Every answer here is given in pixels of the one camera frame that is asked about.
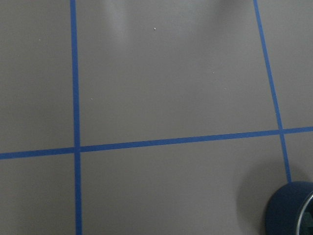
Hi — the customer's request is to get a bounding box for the dark blue pot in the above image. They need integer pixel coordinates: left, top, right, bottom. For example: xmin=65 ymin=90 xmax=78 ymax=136
xmin=265 ymin=181 xmax=313 ymax=235

